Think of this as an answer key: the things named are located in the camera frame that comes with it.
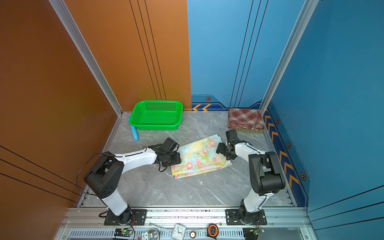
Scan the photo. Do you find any cream yellow cloth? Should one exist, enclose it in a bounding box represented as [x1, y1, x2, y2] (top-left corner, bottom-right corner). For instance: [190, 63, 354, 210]
[172, 135, 233, 179]

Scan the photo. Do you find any red plaid skirt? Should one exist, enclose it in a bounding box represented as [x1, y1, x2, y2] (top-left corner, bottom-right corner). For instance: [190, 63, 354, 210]
[228, 108, 264, 131]

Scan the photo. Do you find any olive green skirt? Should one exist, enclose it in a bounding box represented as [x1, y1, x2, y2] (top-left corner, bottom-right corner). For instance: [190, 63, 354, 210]
[234, 129, 263, 134]

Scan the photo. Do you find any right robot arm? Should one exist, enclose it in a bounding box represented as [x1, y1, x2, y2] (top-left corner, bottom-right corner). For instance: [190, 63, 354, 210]
[216, 130, 286, 226]

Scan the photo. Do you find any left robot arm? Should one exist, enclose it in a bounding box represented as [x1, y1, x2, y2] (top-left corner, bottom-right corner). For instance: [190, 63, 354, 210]
[84, 138, 182, 226]

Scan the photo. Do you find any light blue tube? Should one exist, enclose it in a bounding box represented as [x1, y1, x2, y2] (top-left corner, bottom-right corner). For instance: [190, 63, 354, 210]
[127, 117, 139, 142]

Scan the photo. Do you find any green plastic basket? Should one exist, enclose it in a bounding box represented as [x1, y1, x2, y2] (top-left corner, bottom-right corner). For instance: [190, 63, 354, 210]
[129, 101, 184, 131]

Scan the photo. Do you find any white square clock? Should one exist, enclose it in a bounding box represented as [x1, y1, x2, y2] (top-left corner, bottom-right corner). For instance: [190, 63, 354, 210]
[171, 224, 187, 240]

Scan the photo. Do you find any orange black tape measure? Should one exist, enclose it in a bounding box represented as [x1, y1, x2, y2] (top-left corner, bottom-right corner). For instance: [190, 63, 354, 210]
[207, 224, 219, 240]

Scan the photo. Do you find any small tape roll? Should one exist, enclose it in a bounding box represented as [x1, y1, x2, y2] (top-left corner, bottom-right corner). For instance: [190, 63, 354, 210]
[190, 231, 197, 239]

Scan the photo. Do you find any white power plug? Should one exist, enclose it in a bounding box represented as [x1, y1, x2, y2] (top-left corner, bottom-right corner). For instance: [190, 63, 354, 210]
[141, 232, 153, 240]

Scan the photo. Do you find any green circuit board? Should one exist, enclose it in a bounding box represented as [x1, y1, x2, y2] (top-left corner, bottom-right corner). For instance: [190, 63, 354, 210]
[113, 228, 136, 240]

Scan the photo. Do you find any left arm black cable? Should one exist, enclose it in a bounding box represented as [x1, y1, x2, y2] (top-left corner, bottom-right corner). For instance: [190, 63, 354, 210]
[75, 152, 106, 196]

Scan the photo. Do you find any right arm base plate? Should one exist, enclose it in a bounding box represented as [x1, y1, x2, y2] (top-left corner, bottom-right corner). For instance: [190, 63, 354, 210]
[225, 209, 268, 226]

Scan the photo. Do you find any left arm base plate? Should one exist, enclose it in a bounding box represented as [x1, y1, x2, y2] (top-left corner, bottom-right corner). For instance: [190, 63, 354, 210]
[104, 209, 148, 227]

